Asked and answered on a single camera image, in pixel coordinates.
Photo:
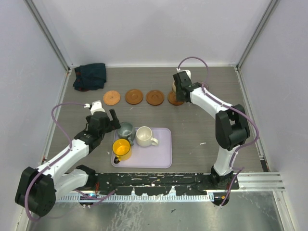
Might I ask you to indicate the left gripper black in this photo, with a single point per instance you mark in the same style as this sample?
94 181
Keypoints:
114 122

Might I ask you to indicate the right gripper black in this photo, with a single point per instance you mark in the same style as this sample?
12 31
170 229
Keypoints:
178 98

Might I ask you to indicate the beige ceramic mug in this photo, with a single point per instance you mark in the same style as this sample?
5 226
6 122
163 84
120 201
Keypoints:
173 87

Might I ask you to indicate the grey-green ceramic mug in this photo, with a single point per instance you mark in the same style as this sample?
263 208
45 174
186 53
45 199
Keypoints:
127 131

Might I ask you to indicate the brown wooden coaster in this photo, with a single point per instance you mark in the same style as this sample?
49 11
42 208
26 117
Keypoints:
172 99
134 96
155 97

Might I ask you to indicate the woven rattan coaster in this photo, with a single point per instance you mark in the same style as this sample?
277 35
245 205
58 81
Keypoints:
111 97

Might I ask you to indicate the white ceramic mug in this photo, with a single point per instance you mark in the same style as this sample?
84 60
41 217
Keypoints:
144 137

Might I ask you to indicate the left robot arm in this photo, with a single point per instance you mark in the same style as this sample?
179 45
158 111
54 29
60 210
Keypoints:
40 187

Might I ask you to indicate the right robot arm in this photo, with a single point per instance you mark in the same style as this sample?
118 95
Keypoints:
231 125

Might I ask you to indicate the yellow transparent mug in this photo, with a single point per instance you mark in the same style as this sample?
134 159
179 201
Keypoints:
122 150

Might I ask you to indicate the dark blue folded cloth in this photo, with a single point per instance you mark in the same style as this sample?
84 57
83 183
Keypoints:
90 77

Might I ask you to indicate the lavender plastic tray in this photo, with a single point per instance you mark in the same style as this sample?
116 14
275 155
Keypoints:
159 156

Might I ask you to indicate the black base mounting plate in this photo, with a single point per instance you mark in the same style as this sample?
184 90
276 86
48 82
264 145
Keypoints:
156 184

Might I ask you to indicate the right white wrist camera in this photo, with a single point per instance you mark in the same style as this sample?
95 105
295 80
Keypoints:
186 71

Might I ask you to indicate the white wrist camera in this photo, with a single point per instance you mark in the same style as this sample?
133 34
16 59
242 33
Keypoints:
186 71
96 106

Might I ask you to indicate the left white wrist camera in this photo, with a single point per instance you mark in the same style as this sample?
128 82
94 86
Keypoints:
96 106

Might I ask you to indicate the slotted cable duct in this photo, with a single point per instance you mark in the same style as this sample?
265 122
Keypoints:
76 197

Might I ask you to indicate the aluminium front rail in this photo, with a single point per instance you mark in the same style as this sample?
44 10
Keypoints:
246 181

